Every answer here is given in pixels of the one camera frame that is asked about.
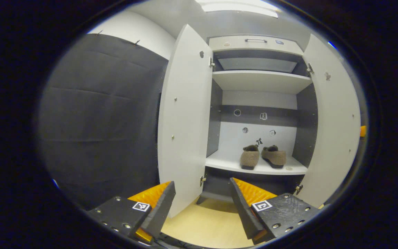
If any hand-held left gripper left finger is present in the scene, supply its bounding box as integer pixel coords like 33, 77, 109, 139
88, 181, 177, 244

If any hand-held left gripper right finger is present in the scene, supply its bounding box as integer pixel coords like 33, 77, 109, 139
229, 177, 323, 245

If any brown fuzzy shoe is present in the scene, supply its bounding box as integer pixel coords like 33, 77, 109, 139
240, 145, 260, 170
261, 145, 287, 169

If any white shoe cabinet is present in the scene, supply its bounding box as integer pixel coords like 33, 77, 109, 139
199, 34, 319, 204

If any long ceiling light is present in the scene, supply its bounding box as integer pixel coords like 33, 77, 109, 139
196, 0, 279, 18

